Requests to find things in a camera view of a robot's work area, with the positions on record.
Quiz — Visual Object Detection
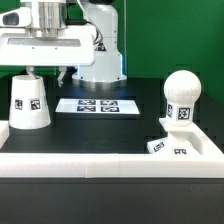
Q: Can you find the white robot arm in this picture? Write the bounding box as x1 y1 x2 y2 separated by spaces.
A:
0 0 127 89

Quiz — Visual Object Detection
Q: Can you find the white marker sheet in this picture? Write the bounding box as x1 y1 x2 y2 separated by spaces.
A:
56 98 139 115

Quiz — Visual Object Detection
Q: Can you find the white fence wall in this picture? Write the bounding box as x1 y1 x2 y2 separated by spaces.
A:
0 123 224 178

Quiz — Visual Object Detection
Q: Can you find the white lamp shade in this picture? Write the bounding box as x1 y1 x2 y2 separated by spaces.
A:
9 75 51 130

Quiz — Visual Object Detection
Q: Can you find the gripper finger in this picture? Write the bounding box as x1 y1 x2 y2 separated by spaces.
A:
57 67 67 87
26 66 37 79

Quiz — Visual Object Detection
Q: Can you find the white lamp base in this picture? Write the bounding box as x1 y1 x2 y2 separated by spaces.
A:
147 118 199 157

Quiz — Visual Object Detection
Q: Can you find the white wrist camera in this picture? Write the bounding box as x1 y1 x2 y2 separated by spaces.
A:
0 7 31 27

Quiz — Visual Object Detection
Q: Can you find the white lamp bulb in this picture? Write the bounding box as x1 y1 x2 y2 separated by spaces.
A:
164 70 201 126

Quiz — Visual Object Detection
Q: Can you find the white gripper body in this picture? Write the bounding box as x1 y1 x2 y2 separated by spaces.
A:
0 26 95 67

